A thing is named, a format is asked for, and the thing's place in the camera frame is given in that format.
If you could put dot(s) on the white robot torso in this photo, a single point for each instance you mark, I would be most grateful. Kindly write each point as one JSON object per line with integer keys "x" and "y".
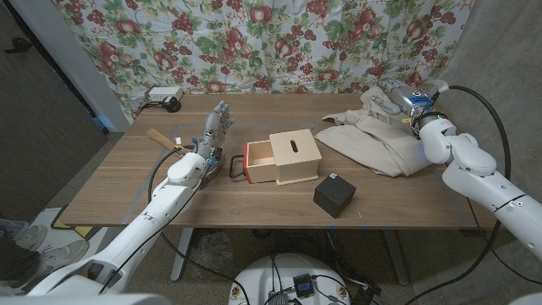
{"x": 262, "y": 279}

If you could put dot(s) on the grey table leg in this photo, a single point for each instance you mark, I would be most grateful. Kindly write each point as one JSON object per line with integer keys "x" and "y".
{"x": 396, "y": 258}

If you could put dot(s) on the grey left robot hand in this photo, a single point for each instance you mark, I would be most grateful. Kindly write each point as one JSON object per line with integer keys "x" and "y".
{"x": 215, "y": 127}

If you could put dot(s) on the wooden drawer red front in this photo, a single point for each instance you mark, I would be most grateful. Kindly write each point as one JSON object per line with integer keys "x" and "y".
{"x": 258, "y": 170}

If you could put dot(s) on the wooden box housing with slot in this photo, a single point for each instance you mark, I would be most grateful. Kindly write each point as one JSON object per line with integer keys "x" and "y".
{"x": 296, "y": 163}

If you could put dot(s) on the black box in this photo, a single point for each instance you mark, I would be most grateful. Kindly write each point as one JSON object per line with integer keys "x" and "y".
{"x": 334, "y": 195}

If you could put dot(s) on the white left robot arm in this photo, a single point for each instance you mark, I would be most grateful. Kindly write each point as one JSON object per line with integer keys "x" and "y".
{"x": 165, "y": 203}

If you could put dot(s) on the white table leg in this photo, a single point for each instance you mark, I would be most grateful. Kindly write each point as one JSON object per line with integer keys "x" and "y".
{"x": 181, "y": 254}

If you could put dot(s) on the black module with blue label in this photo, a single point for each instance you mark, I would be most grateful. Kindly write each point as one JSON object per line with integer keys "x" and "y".
{"x": 303, "y": 286}

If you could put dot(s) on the white power strip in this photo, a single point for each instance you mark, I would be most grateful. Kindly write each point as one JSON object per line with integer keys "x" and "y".
{"x": 165, "y": 93}

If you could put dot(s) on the beige jacket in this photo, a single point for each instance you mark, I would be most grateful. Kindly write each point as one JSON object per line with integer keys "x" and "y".
{"x": 372, "y": 144}

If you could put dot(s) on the clear plastic bag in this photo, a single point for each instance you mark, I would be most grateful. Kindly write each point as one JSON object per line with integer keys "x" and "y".
{"x": 211, "y": 254}

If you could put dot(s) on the floral fruit print backdrop cloth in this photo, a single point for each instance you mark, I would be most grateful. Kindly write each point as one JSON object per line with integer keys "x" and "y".
{"x": 254, "y": 42}

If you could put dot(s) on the dark trouser leg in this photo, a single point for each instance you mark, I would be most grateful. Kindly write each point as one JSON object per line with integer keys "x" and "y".
{"x": 14, "y": 260}

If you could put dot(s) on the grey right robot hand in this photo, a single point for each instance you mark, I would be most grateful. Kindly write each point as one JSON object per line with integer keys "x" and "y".
{"x": 408, "y": 101}

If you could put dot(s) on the black plug adapter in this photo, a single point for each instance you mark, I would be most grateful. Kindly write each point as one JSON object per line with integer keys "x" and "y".
{"x": 172, "y": 104}

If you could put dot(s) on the grey sneaker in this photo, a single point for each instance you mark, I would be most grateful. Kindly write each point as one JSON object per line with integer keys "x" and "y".
{"x": 63, "y": 253}
{"x": 29, "y": 237}

